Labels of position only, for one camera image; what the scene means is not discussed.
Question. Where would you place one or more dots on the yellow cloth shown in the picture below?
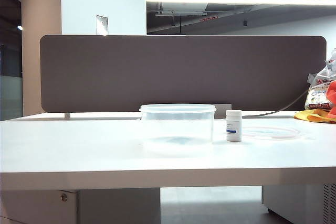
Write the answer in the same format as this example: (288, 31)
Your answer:
(307, 115)

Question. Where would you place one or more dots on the small round lamp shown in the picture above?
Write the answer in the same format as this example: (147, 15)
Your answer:
(20, 27)

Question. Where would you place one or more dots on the brown fabric desk partition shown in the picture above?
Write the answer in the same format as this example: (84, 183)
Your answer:
(131, 72)

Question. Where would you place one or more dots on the red ceiling sign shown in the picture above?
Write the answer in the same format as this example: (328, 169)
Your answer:
(209, 19)

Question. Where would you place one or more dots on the white partition bracket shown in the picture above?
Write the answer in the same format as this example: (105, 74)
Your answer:
(67, 115)

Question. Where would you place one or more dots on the round drawer lock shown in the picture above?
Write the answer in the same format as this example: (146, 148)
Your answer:
(63, 197)

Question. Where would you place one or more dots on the red orange cloth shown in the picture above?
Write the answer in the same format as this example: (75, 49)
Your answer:
(333, 95)

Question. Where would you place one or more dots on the white vented cabinet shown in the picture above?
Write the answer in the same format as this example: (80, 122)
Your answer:
(296, 203)

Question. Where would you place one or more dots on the white drawer pedestal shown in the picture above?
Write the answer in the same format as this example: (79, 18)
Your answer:
(110, 205)

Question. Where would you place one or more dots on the printed clear plastic bag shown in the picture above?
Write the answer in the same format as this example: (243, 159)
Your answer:
(319, 87)

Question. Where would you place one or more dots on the small white medicine bottle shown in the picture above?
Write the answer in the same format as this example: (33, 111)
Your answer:
(233, 132)

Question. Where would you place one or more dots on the round clear plastic box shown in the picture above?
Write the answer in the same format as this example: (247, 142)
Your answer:
(157, 113)

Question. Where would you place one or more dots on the round clear lid with clips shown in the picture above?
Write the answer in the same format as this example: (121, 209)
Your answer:
(273, 132)

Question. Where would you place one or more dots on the metal wall plate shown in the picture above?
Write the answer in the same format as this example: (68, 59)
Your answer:
(102, 24)

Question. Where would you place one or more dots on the small black ceiling fixture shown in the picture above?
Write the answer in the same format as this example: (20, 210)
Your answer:
(245, 22)

